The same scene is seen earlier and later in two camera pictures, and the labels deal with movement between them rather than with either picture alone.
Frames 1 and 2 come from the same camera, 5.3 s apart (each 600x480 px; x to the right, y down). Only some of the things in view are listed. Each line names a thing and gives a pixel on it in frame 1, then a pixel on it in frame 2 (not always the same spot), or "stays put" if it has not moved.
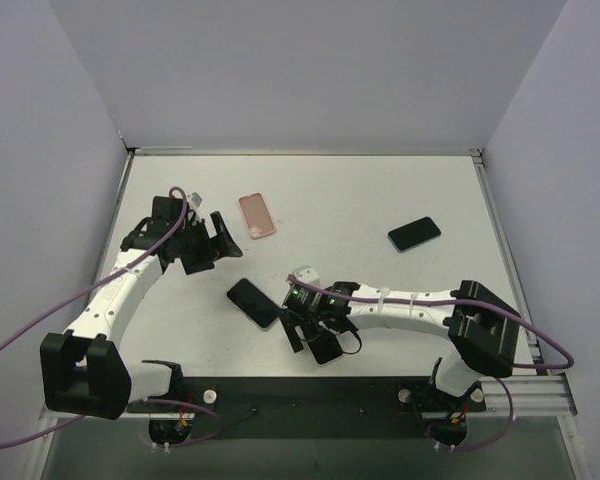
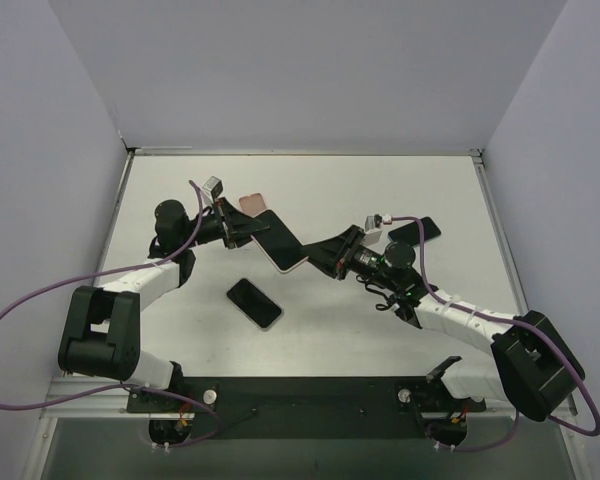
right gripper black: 296,323 → 348,251
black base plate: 314,408 stays put
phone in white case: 253,304 stays put
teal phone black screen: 413,233 stays put
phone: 322,344 → 280,246
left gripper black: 206,245 → 229,225
